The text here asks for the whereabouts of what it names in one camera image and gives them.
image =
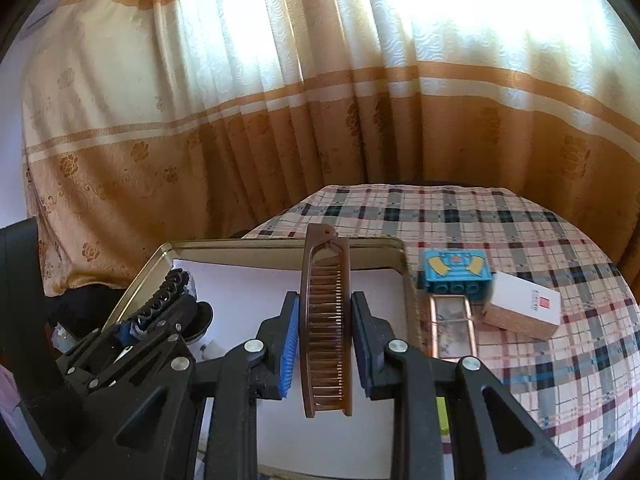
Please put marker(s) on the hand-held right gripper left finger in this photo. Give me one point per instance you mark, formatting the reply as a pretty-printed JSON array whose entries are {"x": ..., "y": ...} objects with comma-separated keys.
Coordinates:
[{"x": 287, "y": 355}]

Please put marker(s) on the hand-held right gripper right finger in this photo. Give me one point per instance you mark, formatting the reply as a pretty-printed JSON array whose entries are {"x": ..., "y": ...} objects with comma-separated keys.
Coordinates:
[{"x": 362, "y": 345}]

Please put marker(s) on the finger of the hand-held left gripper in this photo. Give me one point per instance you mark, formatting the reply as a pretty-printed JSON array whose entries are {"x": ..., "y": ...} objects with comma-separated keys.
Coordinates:
[
  {"x": 130, "y": 335},
  {"x": 165, "y": 327}
]

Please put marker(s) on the black hair clip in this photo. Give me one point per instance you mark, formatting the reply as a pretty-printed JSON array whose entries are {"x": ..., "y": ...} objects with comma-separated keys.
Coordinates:
[{"x": 162, "y": 295}]

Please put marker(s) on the brown folding comb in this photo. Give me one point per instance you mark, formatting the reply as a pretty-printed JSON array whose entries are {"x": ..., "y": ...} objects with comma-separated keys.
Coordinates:
[{"x": 325, "y": 400}]

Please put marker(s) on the gold metal tin box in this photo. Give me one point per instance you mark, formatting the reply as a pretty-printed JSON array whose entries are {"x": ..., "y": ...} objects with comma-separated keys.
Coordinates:
[{"x": 410, "y": 305}]

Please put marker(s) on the copper-framed picture box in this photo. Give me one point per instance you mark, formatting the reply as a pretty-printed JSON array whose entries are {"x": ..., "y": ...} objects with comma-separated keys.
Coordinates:
[{"x": 450, "y": 330}]

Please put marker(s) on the blue toy building block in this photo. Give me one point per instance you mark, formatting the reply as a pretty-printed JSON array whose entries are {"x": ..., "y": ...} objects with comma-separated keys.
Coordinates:
[{"x": 452, "y": 270}]

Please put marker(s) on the white cardboard box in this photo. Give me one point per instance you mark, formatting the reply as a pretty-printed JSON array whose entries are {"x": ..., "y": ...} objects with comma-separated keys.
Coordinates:
[{"x": 525, "y": 300}]

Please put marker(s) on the pale blue bottle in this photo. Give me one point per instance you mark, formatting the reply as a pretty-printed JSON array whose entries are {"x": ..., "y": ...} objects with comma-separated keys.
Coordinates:
[{"x": 62, "y": 340}]

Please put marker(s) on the white paper sheet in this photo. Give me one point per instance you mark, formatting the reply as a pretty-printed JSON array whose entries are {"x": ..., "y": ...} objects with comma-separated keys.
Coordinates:
[{"x": 240, "y": 290}]

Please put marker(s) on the dark furniture piece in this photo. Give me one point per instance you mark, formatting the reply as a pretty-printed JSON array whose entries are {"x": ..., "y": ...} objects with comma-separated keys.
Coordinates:
[{"x": 22, "y": 300}]

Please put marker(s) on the cream and orange curtain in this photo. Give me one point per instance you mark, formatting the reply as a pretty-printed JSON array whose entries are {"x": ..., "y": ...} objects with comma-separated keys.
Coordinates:
[{"x": 300, "y": 135}]

